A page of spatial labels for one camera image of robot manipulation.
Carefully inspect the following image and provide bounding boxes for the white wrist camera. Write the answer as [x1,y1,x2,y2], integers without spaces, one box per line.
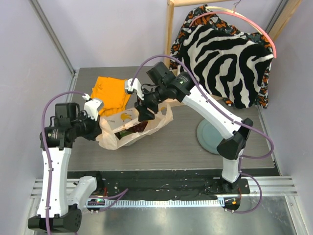
[125,78,144,100]
[82,94,104,121]

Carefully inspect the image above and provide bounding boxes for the zebra print garment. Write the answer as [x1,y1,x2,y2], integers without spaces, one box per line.
[175,25,273,109]

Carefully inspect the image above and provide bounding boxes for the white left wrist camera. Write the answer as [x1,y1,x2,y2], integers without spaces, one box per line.
[82,94,104,121]

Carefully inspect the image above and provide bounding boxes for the grey round plate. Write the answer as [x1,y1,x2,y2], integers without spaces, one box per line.
[196,119,223,155]

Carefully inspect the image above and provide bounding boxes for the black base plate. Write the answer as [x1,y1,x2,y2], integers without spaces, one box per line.
[103,178,250,198]

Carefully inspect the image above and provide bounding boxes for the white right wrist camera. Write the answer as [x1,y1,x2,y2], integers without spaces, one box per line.
[125,78,144,100]

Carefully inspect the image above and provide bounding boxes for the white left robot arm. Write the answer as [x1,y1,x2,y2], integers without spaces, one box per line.
[28,116,104,235]

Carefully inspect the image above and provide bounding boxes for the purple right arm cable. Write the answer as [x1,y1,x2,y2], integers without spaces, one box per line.
[133,54,275,214]

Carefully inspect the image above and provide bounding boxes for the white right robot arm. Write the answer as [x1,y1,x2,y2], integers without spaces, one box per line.
[125,71,253,193]

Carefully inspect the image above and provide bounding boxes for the banana print plastic bag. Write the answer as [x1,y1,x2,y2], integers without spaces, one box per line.
[96,102,173,150]

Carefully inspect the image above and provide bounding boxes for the folded orange cloth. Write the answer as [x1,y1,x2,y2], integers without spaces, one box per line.
[91,76,131,117]

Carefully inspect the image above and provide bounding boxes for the green fake fruit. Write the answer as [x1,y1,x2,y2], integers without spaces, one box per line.
[115,130,131,139]

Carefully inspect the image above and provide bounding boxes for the wooden clothes rack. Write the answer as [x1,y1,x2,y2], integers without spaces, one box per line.
[164,0,302,55]

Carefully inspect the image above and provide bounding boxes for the pink clothes hanger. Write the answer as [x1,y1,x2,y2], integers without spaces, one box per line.
[188,10,277,59]

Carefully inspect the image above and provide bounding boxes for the red fake grapes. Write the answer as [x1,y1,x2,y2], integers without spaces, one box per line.
[128,121,148,133]

